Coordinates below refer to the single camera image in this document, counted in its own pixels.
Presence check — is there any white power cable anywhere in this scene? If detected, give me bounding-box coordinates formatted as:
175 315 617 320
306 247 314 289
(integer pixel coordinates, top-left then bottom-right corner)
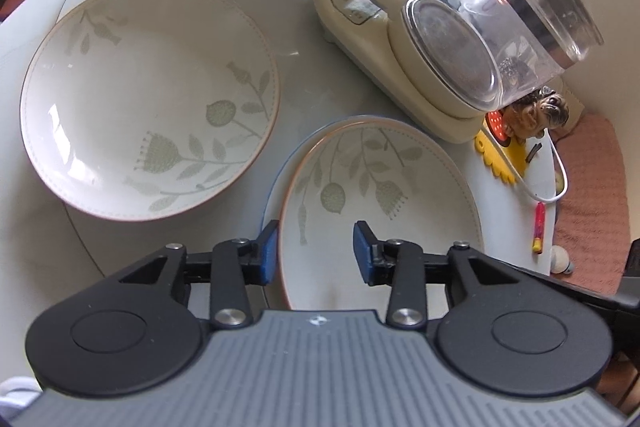
508 126 570 203

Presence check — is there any grey round lazy susan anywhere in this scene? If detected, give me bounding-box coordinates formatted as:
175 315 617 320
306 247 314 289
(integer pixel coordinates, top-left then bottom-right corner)
54 0 561 303

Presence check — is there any yellow flower coaster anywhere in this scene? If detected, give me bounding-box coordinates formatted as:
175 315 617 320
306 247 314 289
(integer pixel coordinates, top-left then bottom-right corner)
474 110 527 185

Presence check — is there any brown hedgehog figurine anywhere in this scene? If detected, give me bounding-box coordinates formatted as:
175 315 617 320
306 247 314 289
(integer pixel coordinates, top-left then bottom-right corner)
502 87 570 143

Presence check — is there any white duck plush toy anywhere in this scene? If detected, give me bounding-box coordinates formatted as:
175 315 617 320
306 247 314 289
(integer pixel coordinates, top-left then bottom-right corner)
550 245 575 275

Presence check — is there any leaf pattern plate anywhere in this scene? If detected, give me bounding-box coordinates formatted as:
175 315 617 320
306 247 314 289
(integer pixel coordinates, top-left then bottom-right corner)
20 0 280 222
278 119 484 313

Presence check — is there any cream kettle base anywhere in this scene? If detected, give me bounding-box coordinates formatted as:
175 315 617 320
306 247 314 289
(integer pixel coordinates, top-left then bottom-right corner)
314 0 483 144

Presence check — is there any pink lighter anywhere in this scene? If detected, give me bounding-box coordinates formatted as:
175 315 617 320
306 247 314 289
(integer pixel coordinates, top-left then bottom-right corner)
532 202 546 255

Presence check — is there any white plastic bowl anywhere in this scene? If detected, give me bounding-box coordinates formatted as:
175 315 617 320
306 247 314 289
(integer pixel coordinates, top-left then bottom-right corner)
0 376 42 421

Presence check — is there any pink flower white plate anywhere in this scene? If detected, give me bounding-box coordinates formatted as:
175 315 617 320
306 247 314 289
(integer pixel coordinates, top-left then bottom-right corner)
260 114 394 229

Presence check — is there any small dark clip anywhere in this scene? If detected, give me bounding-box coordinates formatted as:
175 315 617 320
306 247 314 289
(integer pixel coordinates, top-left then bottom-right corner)
525 143 542 164

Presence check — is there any pink knitted sofa blanket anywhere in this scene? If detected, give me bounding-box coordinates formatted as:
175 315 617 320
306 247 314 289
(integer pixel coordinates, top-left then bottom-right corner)
553 114 631 295

